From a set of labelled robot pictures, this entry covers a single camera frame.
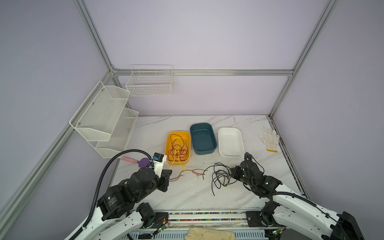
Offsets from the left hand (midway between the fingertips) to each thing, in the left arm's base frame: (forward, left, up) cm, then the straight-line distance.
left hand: (170, 173), depth 65 cm
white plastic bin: (+34, -37, -23) cm, 55 cm away
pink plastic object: (+20, +32, -23) cm, 44 cm away
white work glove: (+36, -67, -23) cm, 79 cm away
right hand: (+9, -30, -14) cm, 34 cm away
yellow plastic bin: (+36, -5, -20) cm, 42 cm away
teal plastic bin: (+35, -17, -21) cm, 44 cm away
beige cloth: (-20, -17, -23) cm, 35 cm away
